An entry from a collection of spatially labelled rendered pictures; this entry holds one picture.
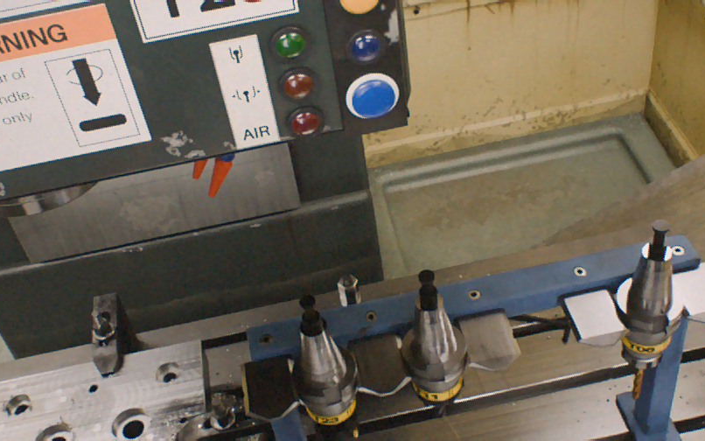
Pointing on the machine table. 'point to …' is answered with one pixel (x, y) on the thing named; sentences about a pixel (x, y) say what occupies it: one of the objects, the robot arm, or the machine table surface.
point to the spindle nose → (16, 208)
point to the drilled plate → (117, 403)
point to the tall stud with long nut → (349, 290)
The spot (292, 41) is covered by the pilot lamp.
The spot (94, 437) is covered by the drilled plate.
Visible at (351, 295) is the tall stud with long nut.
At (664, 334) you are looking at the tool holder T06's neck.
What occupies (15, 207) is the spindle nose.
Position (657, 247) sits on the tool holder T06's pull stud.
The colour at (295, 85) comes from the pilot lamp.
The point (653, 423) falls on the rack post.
